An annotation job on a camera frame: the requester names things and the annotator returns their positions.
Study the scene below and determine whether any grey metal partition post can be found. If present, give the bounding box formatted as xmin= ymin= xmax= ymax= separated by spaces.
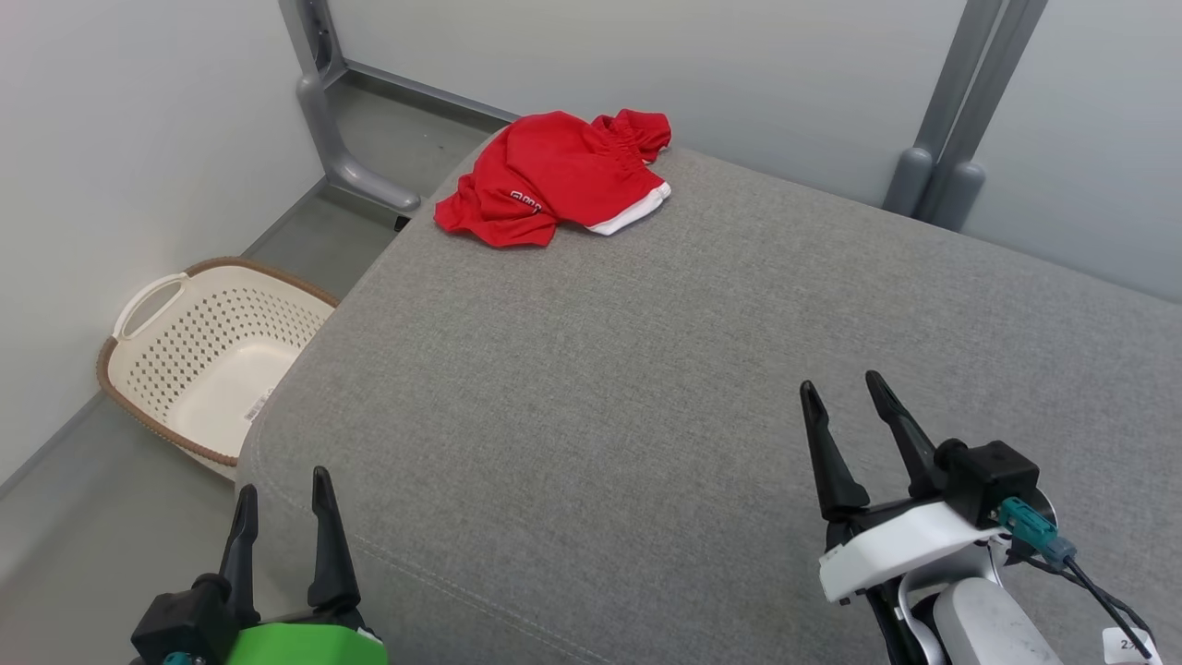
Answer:
xmin=923 ymin=0 xmax=1051 ymax=232
xmin=882 ymin=0 xmax=1007 ymax=218

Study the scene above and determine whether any white right cable label tag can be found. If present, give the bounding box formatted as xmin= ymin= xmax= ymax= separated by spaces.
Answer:
xmin=1102 ymin=628 xmax=1157 ymax=665

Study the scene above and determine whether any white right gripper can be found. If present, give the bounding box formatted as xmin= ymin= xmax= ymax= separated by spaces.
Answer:
xmin=800 ymin=371 xmax=1007 ymax=606

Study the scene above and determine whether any red shorts white hem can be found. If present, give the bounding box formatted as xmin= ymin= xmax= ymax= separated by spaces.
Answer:
xmin=434 ymin=109 xmax=673 ymax=248

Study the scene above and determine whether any grey wall baseboard rail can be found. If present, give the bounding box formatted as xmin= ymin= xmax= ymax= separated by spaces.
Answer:
xmin=344 ymin=58 xmax=520 ymax=126

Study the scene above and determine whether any right camera cable teal plug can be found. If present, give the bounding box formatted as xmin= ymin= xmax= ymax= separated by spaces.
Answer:
xmin=997 ymin=497 xmax=1155 ymax=661

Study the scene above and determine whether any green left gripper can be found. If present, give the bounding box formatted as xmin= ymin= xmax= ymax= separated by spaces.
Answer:
xmin=220 ymin=466 xmax=389 ymax=665

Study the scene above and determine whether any grey bent metal post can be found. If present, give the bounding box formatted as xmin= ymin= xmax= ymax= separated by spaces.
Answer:
xmin=277 ymin=0 xmax=422 ymax=215

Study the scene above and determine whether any cream plastic laundry basket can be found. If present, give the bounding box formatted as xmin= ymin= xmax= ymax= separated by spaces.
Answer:
xmin=97 ymin=257 xmax=341 ymax=483

